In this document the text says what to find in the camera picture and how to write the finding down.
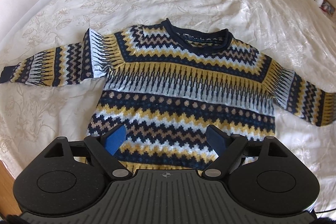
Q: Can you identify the navy yellow patterned knit sweater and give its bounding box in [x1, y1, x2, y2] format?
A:
[1, 20, 335, 170]

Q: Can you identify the cream floral bedspread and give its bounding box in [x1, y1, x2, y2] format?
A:
[1, 0, 335, 218]

